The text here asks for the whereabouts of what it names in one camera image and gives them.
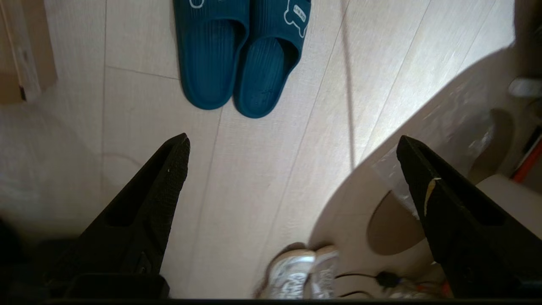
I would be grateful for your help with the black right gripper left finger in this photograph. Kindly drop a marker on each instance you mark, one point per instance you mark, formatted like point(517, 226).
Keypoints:
point(139, 220)

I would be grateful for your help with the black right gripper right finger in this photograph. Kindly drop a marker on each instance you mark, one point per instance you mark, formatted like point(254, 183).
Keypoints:
point(474, 245)

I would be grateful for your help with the dark blue rubber slipper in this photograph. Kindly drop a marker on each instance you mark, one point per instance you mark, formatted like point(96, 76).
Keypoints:
point(266, 76)
point(209, 63)

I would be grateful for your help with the brown cardboard shoe box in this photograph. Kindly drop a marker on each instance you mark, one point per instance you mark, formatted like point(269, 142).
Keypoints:
point(25, 51)

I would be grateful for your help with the red stick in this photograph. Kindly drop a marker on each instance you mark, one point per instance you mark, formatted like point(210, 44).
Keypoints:
point(527, 163)

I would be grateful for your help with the beige curved platform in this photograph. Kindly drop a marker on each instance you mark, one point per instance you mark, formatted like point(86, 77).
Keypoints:
point(444, 127)

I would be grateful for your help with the white sneaker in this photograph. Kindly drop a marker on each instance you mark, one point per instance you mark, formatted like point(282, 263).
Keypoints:
point(290, 275)
point(325, 271)

